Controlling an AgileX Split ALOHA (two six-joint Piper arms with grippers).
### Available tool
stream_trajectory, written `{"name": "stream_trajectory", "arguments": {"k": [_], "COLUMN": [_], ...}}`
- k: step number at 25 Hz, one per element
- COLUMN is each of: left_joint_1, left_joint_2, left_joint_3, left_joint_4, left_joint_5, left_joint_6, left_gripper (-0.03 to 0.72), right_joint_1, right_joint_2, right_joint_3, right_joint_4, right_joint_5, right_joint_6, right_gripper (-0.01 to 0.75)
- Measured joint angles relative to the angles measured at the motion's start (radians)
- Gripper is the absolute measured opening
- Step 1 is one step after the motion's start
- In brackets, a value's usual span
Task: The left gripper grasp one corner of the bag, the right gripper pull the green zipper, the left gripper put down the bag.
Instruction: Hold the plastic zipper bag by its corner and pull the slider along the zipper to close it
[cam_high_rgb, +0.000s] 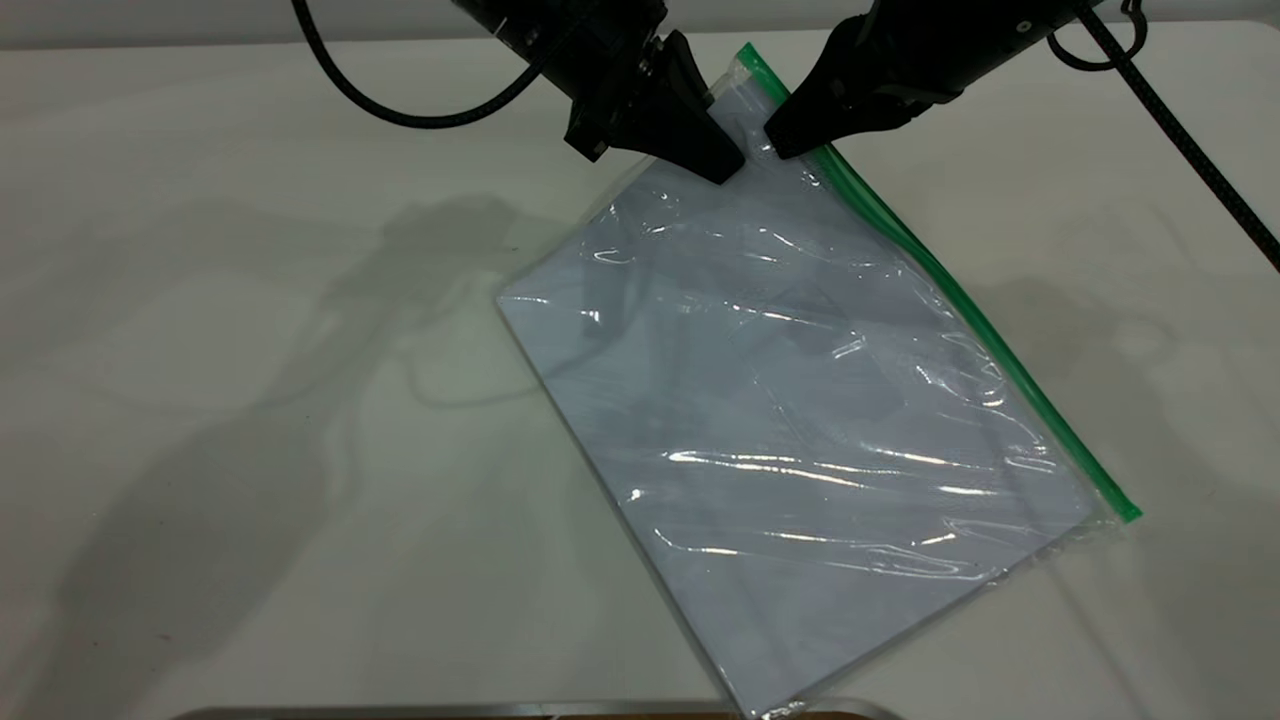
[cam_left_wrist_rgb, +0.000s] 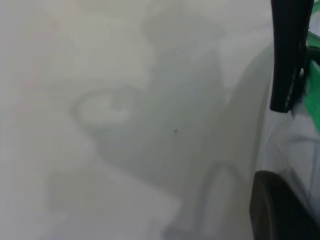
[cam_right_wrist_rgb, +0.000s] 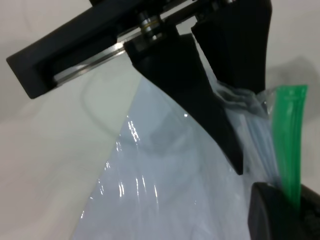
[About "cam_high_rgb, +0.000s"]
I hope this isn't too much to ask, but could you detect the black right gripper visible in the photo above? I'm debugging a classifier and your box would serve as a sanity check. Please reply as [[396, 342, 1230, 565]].
[[766, 0, 1086, 161]]

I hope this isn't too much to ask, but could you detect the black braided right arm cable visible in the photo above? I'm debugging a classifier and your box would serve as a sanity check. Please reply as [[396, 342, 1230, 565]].
[[1046, 0, 1280, 273]]

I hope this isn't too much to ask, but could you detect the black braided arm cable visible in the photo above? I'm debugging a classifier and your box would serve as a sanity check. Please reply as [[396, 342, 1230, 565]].
[[1046, 0, 1280, 273], [290, 0, 566, 129]]

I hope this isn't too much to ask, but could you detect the clear zip bag green zipper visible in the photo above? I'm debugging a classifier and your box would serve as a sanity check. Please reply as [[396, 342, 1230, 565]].
[[496, 42, 1144, 720]]

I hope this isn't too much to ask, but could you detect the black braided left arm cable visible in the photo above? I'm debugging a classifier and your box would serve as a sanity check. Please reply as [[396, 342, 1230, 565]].
[[290, 0, 566, 129]]

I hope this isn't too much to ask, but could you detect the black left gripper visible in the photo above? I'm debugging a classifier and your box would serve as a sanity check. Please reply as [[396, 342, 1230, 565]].
[[450, 0, 747, 187]]

